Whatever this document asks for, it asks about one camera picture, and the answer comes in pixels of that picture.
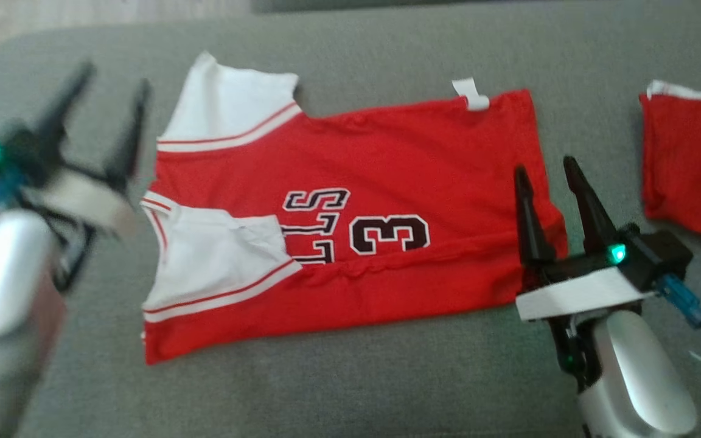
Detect large grey sofa seat cushion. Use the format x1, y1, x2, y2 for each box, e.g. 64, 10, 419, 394
0, 0, 701, 438

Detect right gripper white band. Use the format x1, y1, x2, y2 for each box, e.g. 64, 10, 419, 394
514, 156, 655, 322

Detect red shorts white stripe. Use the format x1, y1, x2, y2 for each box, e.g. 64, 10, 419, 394
640, 79, 701, 245

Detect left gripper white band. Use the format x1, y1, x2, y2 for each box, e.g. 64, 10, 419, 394
22, 61, 152, 239

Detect blue plug black cable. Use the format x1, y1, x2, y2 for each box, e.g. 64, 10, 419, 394
0, 170, 30, 217
655, 274, 701, 438

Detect red jersey white sleeves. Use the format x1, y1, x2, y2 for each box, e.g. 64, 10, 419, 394
141, 52, 569, 366

